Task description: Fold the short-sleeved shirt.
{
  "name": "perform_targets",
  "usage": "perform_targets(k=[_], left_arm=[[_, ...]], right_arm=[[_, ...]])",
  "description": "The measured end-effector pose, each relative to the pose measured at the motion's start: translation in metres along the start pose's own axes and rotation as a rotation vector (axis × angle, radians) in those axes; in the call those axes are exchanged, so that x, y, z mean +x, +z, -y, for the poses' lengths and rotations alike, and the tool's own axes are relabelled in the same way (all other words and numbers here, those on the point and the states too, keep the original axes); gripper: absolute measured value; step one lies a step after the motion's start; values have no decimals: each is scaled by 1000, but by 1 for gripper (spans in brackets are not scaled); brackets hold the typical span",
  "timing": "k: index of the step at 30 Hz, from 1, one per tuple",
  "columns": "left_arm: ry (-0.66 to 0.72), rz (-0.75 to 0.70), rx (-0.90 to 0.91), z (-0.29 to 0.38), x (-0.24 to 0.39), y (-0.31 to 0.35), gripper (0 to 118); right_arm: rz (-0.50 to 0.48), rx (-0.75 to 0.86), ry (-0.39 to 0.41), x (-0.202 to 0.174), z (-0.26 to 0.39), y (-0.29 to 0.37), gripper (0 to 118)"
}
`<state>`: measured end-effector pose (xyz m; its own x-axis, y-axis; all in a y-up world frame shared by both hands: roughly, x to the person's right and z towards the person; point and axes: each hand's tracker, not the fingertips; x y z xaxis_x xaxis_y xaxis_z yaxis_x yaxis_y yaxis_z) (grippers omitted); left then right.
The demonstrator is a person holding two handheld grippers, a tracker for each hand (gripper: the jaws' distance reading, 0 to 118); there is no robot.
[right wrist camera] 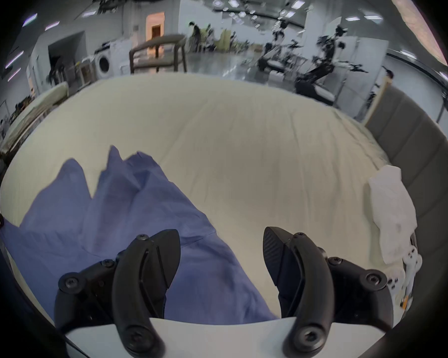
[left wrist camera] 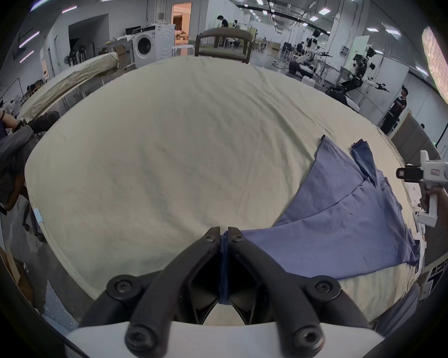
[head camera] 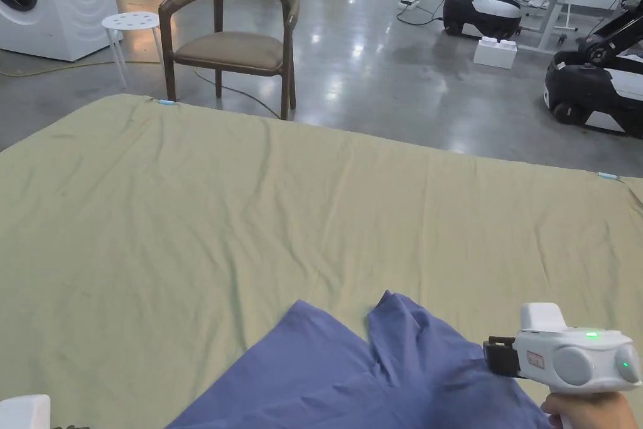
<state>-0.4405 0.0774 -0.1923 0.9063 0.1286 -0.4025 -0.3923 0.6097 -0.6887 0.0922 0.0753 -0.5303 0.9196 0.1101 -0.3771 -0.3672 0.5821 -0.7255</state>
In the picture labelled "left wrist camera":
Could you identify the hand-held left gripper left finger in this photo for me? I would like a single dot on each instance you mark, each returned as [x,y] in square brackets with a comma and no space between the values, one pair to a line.
[194,263]

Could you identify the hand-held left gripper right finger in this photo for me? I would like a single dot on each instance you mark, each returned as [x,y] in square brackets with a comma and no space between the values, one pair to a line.
[254,263]

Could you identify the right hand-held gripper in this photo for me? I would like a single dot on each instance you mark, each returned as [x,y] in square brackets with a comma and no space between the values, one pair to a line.
[435,170]

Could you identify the blue shirt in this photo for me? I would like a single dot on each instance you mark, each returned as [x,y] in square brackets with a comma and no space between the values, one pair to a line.
[339,218]

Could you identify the person's right hand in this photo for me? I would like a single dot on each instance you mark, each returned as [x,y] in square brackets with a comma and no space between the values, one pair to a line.
[435,196]

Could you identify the white and black robot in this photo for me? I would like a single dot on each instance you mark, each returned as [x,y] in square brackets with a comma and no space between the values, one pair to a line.
[362,75]

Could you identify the bed with beige sheet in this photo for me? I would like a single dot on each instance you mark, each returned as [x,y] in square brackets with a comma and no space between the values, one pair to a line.
[171,144]
[71,78]

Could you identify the person's legs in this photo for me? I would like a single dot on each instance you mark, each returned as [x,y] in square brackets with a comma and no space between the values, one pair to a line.
[399,310]

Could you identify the wooden chair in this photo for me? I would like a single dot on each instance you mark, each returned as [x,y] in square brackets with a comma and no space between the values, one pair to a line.
[224,45]

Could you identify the white washing machine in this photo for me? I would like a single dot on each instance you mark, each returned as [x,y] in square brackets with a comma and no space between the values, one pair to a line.
[153,45]

